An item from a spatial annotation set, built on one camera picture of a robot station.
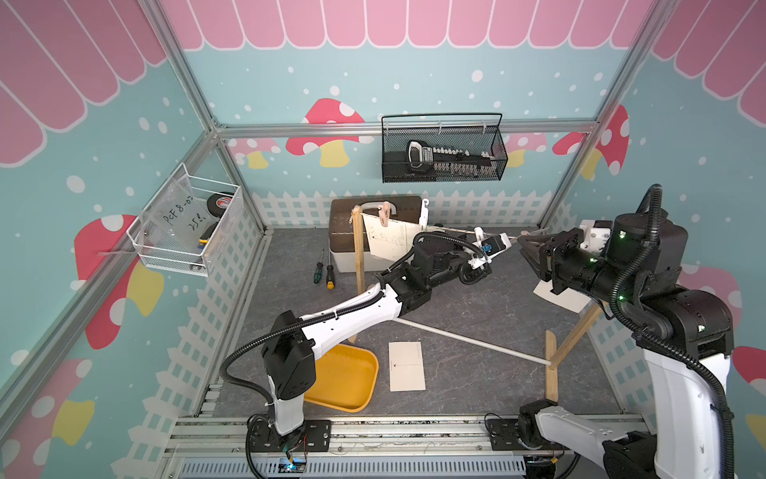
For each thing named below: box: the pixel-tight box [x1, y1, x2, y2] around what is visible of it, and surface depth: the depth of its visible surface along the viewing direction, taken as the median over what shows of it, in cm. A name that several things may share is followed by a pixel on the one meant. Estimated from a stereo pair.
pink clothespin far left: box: [378, 200, 391, 228], surface depth 62 cm
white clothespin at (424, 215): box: [418, 198, 430, 231], surface depth 60 cm
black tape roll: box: [206, 193, 234, 218], surface depth 82 cm
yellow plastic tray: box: [304, 343, 380, 414], surface depth 85 cm
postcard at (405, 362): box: [387, 341, 426, 393], surface depth 87 cm
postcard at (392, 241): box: [362, 212, 422, 262], surface depth 67 cm
